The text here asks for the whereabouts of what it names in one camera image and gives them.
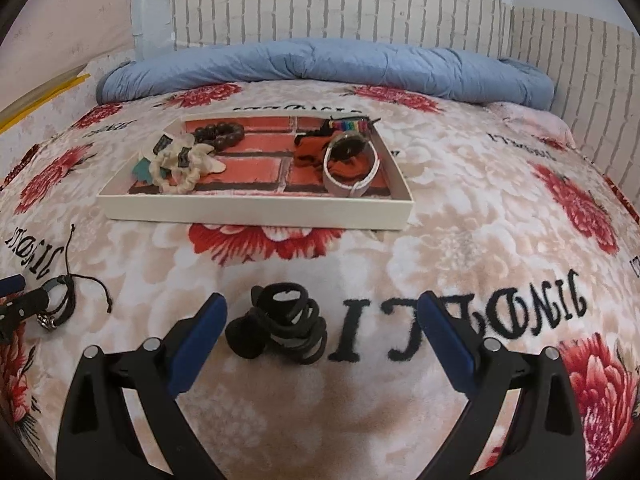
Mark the black braided leather bracelet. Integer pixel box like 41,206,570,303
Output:
31,223,114,332

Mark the cream ruffled scrunchie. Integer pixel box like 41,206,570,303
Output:
149,144,226,195

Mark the cream and teal felt piece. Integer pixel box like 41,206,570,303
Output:
131,133,227,195

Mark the black hair ties bundle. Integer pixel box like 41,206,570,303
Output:
249,282,330,366

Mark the brown wooden bead bracelet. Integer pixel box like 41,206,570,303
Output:
192,122,246,152

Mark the orange fabric scrunchie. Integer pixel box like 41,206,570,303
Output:
293,133,373,184

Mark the rainbow bead bracelet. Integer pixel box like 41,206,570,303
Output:
294,116,382,140

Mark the black hair claw clip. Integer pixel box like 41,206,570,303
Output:
224,285,279,360

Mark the floral fleece blanket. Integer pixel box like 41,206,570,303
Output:
1,80,639,479

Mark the yellow sheet edge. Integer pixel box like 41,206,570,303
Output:
0,74,90,133

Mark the clear plastic bag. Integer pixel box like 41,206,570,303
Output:
131,0,174,62

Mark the white tray brick-pattern base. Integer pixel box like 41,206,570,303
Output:
98,110,413,231

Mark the pink pillow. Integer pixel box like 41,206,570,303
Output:
485,102,576,150

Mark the blue rolled duvet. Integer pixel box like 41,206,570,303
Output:
96,38,554,112

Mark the pink mattress against wall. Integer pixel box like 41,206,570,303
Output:
1,0,134,108

